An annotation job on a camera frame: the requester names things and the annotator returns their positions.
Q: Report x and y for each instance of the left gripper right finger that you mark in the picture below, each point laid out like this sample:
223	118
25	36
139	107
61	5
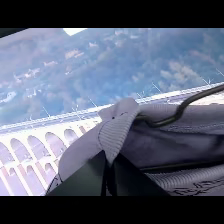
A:
133	181

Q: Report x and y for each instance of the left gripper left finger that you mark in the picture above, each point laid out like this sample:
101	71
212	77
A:
87	181

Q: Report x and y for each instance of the black clothes hanger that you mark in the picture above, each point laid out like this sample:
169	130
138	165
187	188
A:
186	102

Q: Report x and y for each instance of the grey long-sleeved shirt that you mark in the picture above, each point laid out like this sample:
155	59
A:
173	140

